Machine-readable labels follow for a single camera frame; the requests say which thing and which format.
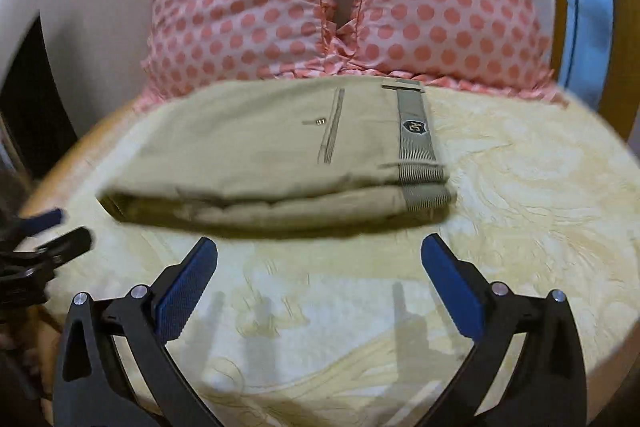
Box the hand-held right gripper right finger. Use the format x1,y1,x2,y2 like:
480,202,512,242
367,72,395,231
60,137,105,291
421,234,589,427

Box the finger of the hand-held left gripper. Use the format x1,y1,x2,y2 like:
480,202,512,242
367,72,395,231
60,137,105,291
14,208,67,238
0,228,94,303

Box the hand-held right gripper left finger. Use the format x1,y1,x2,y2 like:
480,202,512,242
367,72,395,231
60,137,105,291
53,237,224,427

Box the khaki pants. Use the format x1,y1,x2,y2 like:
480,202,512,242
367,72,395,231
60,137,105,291
96,77,458,240

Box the cream patterned bedsheet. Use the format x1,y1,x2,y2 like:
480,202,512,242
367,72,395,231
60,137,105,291
42,88,633,427

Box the pink polka dot pillow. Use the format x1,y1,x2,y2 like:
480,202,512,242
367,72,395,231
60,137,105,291
330,0,569,108
135,0,351,100

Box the blue metal panel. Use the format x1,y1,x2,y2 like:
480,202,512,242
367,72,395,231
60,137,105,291
550,0,616,98

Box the wooden bed frame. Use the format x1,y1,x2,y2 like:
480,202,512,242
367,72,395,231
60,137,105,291
18,106,151,218

